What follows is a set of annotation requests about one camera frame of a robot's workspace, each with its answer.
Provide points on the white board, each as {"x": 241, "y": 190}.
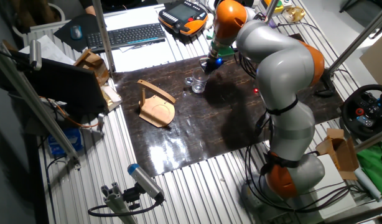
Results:
{"x": 334, "y": 186}

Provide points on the black clamp with metal bar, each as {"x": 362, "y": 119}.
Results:
{"x": 324, "y": 87}

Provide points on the short aluminium profile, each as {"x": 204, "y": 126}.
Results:
{"x": 116, "y": 202}

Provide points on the black computer keyboard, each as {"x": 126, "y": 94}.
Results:
{"x": 132, "y": 34}

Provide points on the white and gold packet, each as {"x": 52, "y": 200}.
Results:
{"x": 111, "y": 98}

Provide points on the person in black top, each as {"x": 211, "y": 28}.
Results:
{"x": 132, "y": 3}

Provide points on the wooden cup rack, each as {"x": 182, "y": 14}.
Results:
{"x": 156, "y": 112}

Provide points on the grey camera with blue end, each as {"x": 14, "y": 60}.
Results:
{"x": 144, "y": 180}

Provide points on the white roll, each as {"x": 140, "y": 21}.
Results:
{"x": 368, "y": 185}

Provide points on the blue box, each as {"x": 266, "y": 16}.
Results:
{"x": 66, "y": 141}

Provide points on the open cardboard box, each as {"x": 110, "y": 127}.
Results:
{"x": 340, "y": 152}

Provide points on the orange and black teach pendant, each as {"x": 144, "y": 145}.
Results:
{"x": 181, "y": 12}

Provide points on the white paper sheet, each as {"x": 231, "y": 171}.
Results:
{"x": 51, "y": 49}

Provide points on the gold glass ornament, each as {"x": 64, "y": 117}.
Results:
{"x": 293, "y": 14}

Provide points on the small metal bracket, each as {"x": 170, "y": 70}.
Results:
{"x": 101, "y": 119}

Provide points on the dark marble pattern mat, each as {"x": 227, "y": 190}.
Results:
{"x": 178, "y": 140}

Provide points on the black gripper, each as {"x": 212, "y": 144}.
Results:
{"x": 215, "y": 63}

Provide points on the grey computer mouse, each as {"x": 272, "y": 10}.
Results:
{"x": 76, "y": 32}

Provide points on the person's bare hand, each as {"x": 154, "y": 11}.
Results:
{"x": 90, "y": 10}

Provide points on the aluminium frame pole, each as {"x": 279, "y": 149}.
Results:
{"x": 32, "y": 102}
{"x": 103, "y": 37}
{"x": 271, "y": 12}
{"x": 359, "y": 40}
{"x": 374, "y": 140}

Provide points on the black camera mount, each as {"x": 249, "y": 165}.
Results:
{"x": 132, "y": 196}

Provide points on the black monitor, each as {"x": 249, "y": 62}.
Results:
{"x": 63, "y": 84}

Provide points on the brown cardboard sheet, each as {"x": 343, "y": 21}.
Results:
{"x": 377, "y": 59}

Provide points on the white desk pad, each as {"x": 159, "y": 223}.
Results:
{"x": 141, "y": 59}

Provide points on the black mouse pad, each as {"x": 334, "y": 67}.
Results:
{"x": 62, "y": 35}

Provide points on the small brown box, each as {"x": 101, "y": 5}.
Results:
{"x": 91, "y": 63}

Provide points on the black racing steering wheel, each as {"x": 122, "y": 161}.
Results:
{"x": 365, "y": 112}

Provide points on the green cloth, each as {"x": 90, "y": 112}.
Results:
{"x": 374, "y": 168}

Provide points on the white rounded object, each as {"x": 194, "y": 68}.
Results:
{"x": 209, "y": 21}

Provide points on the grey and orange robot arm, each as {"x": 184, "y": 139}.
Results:
{"x": 284, "y": 68}

